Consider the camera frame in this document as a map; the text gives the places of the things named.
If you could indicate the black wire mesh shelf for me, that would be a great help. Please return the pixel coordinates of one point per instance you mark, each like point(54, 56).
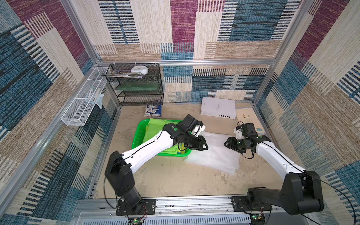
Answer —
point(137, 91)

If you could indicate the green perforated plastic basket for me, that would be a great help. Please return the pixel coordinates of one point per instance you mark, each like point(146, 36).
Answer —
point(139, 135)

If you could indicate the white round object on shelf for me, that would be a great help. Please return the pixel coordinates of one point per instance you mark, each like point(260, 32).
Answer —
point(140, 70)

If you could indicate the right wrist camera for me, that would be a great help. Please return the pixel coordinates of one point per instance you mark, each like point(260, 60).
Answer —
point(239, 134)

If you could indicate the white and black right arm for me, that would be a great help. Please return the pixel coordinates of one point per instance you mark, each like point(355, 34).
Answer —
point(301, 190)

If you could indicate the white flat box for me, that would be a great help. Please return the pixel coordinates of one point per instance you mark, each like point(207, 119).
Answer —
point(216, 107)

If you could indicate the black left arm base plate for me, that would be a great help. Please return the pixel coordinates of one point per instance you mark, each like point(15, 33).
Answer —
point(146, 206)

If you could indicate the white wire wall basket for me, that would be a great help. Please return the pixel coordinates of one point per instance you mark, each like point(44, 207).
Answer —
point(89, 96)

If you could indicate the lime green raincoat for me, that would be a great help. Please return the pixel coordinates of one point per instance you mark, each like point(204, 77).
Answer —
point(153, 127)

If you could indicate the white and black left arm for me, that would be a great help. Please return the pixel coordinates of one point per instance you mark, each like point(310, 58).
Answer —
point(121, 167)

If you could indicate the beige paper booklet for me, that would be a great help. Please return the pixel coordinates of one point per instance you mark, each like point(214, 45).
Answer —
point(247, 115)

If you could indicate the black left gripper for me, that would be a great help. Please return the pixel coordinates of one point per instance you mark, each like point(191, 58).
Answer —
point(200, 144)

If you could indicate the white raincoat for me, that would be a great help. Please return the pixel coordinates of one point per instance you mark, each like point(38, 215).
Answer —
point(217, 156)

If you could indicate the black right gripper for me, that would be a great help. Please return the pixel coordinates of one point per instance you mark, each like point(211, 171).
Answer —
point(235, 143)

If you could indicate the small yellow raincoat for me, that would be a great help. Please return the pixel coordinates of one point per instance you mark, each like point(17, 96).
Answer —
point(181, 148)

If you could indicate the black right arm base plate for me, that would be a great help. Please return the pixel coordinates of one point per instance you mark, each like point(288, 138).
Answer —
point(240, 204)

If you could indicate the magazines on shelf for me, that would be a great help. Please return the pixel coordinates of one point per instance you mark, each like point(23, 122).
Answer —
point(123, 74)

